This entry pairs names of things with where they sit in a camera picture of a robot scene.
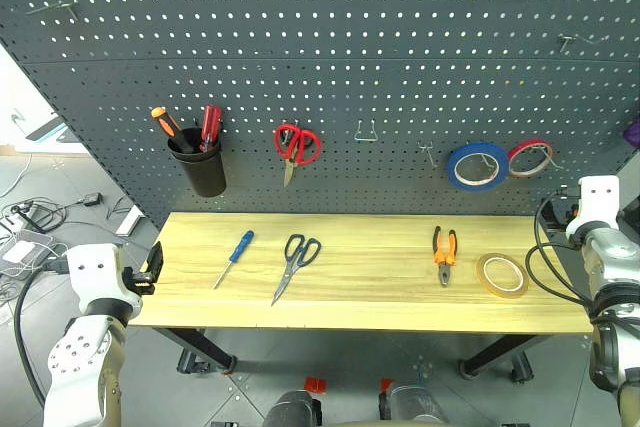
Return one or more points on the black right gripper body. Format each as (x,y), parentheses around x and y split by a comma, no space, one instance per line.
(557,212)

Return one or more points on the thin red tape roll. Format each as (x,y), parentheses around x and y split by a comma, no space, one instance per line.
(520,151)

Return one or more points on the orange black pliers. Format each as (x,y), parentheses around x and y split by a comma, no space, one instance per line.
(444,257)

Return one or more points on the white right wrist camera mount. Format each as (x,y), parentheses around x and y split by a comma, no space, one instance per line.
(597,202)

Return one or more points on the white flat board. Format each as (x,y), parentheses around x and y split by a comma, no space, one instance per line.
(47,129)

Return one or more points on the black metal table leg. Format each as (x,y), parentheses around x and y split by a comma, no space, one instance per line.
(500,354)
(200,347)

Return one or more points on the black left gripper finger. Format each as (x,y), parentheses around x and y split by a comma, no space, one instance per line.
(145,267)
(157,259)

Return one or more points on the dark grey pegboard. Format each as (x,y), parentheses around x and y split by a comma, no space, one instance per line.
(350,72)

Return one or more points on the blue tape roll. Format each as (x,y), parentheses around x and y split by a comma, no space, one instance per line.
(456,169)

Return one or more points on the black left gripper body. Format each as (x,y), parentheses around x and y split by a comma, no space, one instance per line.
(139,281)

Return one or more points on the short metal pegboard hook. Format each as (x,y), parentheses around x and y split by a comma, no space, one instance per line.
(428,153)

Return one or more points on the tan transparent tape roll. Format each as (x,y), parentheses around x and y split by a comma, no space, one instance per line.
(483,269)

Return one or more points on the black plastic holder cup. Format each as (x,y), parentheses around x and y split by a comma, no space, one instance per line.
(202,167)

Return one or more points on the black power adapter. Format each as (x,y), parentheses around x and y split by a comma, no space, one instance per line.
(93,199)

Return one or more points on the purple object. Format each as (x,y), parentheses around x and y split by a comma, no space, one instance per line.
(634,132)

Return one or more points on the long metal pegboard hook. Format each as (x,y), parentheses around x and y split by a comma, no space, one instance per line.
(55,7)
(580,38)

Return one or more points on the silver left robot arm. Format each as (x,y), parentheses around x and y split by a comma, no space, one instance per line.
(80,362)

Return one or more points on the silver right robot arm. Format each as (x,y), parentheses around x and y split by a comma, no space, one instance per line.
(612,297)

